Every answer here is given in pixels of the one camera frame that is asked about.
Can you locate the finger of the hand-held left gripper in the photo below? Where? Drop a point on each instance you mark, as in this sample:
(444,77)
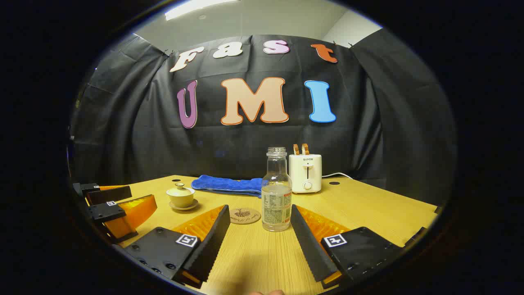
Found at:
(110,194)
(104,212)

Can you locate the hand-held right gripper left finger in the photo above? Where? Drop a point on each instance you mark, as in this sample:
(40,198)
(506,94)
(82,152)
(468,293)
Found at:
(208,246)

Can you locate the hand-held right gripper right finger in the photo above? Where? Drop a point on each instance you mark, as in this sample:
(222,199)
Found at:
(311,246)

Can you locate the round brown coaster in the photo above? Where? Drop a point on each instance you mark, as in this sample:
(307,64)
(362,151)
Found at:
(245,216)

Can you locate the clear water bottle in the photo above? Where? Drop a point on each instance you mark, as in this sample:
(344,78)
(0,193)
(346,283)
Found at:
(276,205)

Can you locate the beige teacup lid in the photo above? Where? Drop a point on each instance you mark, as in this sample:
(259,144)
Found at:
(180,191)

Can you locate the beige saucer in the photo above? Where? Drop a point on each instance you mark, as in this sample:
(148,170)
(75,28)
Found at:
(190,207)

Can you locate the blue towel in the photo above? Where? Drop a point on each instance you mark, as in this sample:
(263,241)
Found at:
(227,185)

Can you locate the white toaster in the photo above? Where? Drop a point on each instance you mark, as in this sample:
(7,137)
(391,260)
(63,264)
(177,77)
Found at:
(305,174)

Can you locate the black backdrop cloth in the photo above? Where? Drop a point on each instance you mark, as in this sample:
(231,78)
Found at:
(254,143)

